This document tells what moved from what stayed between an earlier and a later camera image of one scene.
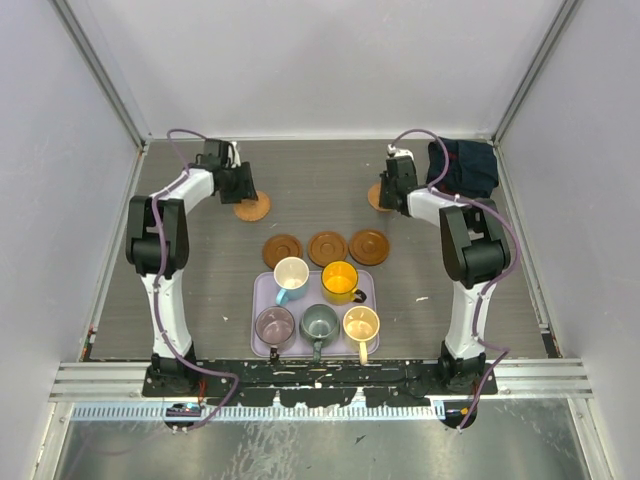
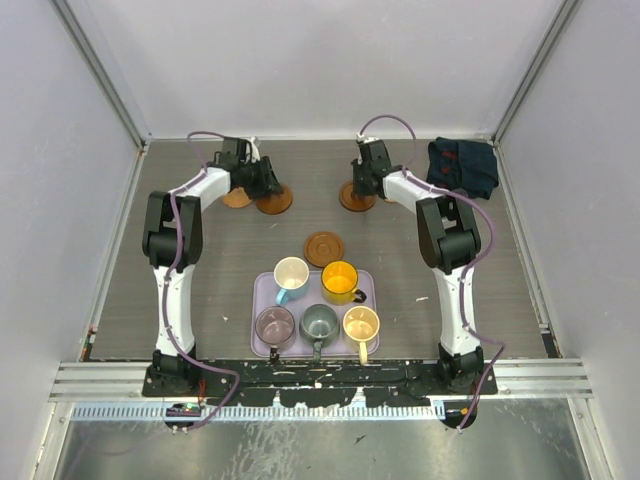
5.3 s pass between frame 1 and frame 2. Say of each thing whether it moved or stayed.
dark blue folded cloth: stayed
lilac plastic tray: stayed
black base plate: stayed
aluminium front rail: stayed
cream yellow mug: stayed
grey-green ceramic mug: stayed
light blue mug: stayed
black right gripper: moved
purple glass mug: stayed
